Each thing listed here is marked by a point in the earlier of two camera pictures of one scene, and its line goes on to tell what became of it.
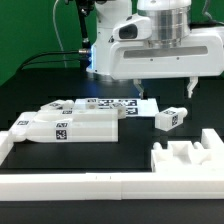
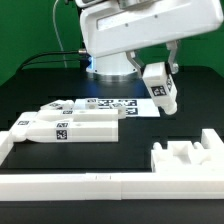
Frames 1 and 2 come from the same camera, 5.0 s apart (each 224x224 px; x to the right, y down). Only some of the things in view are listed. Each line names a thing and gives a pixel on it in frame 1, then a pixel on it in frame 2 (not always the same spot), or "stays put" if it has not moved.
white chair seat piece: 185,156 stays put
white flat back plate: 134,106 stays put
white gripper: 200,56 to 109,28
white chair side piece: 66,130 stays put
